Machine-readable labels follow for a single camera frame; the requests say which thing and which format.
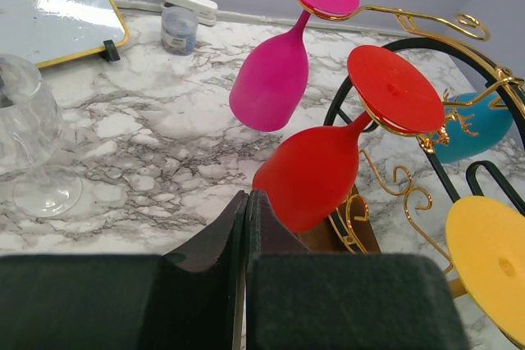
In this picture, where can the yellow wine glass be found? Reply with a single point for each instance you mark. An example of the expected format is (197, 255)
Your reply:
(485, 239)

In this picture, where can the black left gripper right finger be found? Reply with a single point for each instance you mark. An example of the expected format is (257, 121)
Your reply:
(299, 299)

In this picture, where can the wooden rack base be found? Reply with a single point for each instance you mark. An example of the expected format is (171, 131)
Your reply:
(347, 229)

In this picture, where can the red wine glass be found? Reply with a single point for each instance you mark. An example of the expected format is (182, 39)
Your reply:
(310, 173)

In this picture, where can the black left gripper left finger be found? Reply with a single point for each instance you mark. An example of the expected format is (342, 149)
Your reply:
(188, 298)

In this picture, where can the pink wine glass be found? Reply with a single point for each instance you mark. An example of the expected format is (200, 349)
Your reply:
(274, 76)

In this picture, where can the small whiteboard gold frame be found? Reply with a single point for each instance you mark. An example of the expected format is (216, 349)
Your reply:
(48, 32)

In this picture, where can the gold wire glass rack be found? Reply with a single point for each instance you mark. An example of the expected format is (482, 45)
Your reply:
(499, 79)

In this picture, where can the blue wine glass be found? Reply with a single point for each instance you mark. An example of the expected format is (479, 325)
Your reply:
(479, 128)

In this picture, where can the clear wine glass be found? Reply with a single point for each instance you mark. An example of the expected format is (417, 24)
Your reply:
(31, 132)

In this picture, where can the white eraser box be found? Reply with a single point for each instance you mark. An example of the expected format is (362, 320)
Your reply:
(205, 10)

